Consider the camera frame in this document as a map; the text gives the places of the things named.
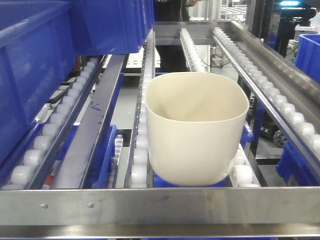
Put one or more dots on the white roller track centre left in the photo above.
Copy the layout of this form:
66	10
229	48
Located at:
137	169

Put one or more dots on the white roller track centre right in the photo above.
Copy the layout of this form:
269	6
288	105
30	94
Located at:
241	173

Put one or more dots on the white roller track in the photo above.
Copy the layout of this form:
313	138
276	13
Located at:
137	169
33	161
289	96
241	173

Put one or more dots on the person in dark clothes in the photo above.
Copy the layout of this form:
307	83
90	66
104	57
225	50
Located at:
171	14

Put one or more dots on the blue crate background right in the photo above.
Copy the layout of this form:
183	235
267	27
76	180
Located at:
308	55

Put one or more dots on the white plastic bin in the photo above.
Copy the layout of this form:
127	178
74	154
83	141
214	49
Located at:
195	130

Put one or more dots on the steel divider rail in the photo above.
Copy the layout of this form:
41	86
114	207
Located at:
95	122

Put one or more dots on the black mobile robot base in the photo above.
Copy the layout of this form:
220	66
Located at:
271	132

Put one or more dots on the white roller track far right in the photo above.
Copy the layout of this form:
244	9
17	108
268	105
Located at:
289	96

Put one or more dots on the stainless steel shelf frame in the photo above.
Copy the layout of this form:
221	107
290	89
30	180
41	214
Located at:
162	212

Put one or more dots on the blue crate upper rear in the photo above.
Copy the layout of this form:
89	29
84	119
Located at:
101	27

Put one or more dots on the blue crate lower right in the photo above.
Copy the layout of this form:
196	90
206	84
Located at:
294	170

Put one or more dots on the large blue crate front left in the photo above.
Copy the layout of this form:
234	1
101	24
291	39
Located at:
36	55

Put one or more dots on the white roller track far left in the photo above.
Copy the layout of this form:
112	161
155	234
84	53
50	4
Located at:
33	161

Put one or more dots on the blue crate lower layer centre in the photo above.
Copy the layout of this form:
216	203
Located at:
247	135

